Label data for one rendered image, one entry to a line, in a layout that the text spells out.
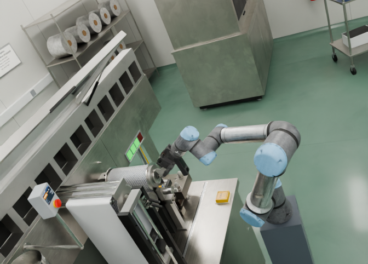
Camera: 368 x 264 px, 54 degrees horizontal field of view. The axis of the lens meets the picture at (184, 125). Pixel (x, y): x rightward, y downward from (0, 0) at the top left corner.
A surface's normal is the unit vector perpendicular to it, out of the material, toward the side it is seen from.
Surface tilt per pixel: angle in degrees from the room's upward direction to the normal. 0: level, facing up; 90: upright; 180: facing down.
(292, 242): 90
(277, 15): 90
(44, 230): 90
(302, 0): 90
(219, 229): 0
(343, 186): 0
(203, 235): 0
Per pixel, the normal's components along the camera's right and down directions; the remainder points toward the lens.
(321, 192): -0.36, -0.80
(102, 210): -0.26, 0.59
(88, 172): 0.90, -0.14
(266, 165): -0.57, 0.50
